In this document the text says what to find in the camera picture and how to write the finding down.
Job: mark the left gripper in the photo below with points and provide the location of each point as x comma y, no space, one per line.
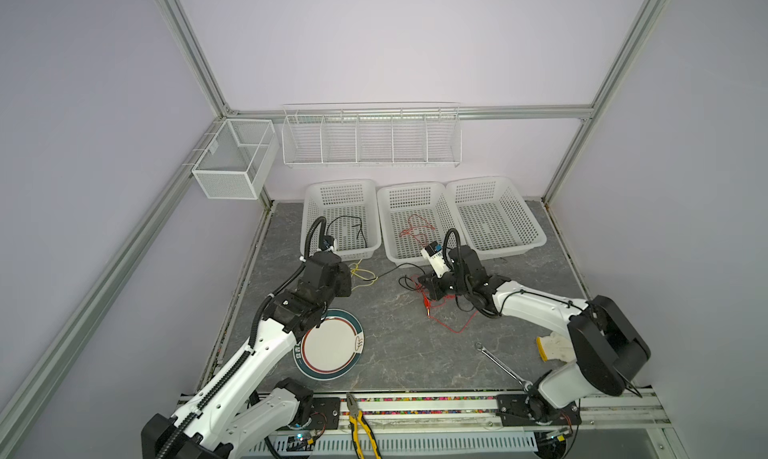
344,279

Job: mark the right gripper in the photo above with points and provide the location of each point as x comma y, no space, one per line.
431,281

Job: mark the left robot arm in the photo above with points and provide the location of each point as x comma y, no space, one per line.
240,375

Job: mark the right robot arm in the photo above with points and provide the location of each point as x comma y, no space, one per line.
609,351

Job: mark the right white plastic basket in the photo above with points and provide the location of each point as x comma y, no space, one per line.
496,219

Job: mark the white plastic basket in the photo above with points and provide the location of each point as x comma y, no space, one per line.
496,219
413,215
352,214

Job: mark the left white plastic basket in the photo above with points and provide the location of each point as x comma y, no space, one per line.
352,214

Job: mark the green rimmed white plate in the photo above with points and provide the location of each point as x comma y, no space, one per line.
331,350

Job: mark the middle white plastic basket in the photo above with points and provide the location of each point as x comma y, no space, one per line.
413,215

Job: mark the white yellow work glove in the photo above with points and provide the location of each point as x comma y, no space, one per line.
555,347

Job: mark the silver wrench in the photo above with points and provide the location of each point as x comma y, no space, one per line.
503,366

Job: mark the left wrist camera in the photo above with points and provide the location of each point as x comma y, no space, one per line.
327,243

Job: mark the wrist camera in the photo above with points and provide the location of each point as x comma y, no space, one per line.
433,253
327,243

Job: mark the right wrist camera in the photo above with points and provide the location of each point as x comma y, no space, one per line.
433,253

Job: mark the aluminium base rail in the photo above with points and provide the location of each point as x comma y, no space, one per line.
417,413

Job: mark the white wire wall shelf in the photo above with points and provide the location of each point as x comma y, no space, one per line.
372,134

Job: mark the yellow handled pliers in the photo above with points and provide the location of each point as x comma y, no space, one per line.
358,423

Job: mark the white mesh wall box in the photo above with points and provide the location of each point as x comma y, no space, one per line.
237,160

